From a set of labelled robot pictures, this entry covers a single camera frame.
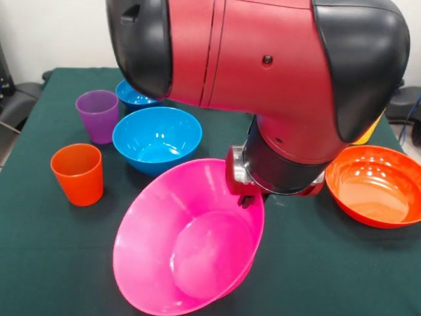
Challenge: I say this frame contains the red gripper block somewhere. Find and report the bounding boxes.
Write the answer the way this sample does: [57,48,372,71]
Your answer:
[225,145,326,209]

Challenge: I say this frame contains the pink large plastic bowl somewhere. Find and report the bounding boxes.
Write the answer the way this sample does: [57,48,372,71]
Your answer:
[112,158,266,315]

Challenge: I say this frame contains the light blue medium bowl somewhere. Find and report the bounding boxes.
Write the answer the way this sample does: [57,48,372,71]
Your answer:
[112,106,203,177]

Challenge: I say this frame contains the dark green tablecloth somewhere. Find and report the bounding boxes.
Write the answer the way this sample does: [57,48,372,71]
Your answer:
[0,67,421,316]

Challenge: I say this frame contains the orange shallow plastic bowl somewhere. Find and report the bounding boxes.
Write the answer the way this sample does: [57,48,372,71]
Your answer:
[324,145,421,230]

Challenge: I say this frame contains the lemon yellow plastic cup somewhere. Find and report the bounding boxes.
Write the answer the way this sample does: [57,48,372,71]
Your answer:
[351,108,387,146]

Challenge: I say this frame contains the dark blue small bowl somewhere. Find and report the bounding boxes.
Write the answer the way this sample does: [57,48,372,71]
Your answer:
[115,79,162,112]

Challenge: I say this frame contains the orange plastic cup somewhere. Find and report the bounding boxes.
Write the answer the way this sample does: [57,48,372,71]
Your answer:
[50,143,105,207]

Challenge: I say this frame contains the purple plastic cup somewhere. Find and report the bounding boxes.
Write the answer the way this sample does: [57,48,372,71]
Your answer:
[75,90,120,145]

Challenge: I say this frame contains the black pedestal foot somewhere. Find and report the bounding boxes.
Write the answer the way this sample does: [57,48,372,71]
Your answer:
[384,78,421,123]
[0,82,43,132]

